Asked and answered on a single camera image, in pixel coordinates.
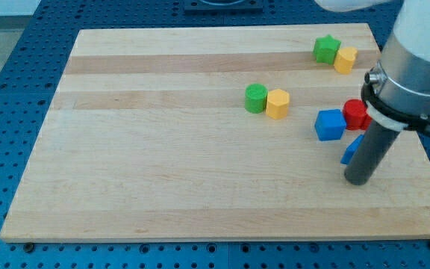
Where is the blue cube block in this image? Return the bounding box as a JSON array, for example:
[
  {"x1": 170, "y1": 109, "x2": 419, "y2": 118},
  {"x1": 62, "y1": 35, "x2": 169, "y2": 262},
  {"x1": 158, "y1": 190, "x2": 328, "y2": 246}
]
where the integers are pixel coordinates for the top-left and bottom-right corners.
[{"x1": 314, "y1": 109, "x2": 346, "y2": 141}]

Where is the light wooden board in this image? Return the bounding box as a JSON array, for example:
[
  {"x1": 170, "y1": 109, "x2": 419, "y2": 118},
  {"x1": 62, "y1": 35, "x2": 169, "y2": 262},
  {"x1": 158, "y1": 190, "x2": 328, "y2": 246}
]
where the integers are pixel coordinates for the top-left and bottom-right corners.
[{"x1": 0, "y1": 23, "x2": 430, "y2": 243}]

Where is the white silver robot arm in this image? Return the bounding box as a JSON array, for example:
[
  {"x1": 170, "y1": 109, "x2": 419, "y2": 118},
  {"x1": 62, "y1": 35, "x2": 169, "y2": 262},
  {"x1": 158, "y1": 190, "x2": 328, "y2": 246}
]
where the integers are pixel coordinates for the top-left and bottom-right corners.
[{"x1": 366, "y1": 0, "x2": 430, "y2": 129}]

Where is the yellow hexagon block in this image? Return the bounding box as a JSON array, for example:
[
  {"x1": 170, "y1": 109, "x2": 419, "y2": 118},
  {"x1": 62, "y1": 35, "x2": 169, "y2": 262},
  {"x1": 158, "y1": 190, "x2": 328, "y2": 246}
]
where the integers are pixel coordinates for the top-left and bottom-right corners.
[{"x1": 265, "y1": 89, "x2": 290, "y2": 120}]

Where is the blue triangle block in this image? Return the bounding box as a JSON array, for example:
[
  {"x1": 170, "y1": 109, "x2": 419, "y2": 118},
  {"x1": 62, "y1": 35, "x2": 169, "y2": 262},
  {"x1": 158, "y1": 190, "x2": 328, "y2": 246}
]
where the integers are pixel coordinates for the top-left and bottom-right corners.
[{"x1": 340, "y1": 134, "x2": 364, "y2": 165}]

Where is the red cylinder block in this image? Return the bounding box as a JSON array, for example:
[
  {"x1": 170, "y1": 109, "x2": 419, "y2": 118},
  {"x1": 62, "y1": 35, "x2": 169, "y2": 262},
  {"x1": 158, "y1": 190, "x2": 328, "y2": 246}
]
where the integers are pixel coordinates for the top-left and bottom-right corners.
[{"x1": 342, "y1": 99, "x2": 372, "y2": 131}]

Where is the green star block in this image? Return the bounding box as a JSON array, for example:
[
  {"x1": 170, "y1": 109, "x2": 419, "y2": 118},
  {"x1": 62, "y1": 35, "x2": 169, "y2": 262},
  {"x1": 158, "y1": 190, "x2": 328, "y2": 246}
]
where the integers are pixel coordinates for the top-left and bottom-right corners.
[{"x1": 313, "y1": 34, "x2": 341, "y2": 65}]

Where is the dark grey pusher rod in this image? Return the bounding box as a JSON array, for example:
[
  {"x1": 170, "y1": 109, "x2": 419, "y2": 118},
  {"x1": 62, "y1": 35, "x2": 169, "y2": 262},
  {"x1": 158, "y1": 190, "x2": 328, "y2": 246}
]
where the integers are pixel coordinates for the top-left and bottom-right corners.
[{"x1": 344, "y1": 120, "x2": 400, "y2": 185}]

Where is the yellow heart block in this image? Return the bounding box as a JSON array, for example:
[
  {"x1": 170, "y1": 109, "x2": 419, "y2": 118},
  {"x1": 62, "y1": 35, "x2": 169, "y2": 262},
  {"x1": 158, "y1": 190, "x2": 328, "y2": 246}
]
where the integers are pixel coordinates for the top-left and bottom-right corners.
[{"x1": 334, "y1": 46, "x2": 358, "y2": 75}]

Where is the green cylinder block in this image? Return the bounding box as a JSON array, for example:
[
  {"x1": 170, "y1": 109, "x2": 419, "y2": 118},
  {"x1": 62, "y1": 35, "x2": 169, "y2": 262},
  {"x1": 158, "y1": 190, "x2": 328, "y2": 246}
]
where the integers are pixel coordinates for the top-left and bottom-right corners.
[{"x1": 244, "y1": 84, "x2": 268, "y2": 114}]

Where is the black clamp ring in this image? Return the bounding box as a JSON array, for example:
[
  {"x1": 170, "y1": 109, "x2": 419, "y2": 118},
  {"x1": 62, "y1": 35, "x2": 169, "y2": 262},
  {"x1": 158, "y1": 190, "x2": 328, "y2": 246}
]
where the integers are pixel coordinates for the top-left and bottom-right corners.
[{"x1": 360, "y1": 82, "x2": 430, "y2": 138}]

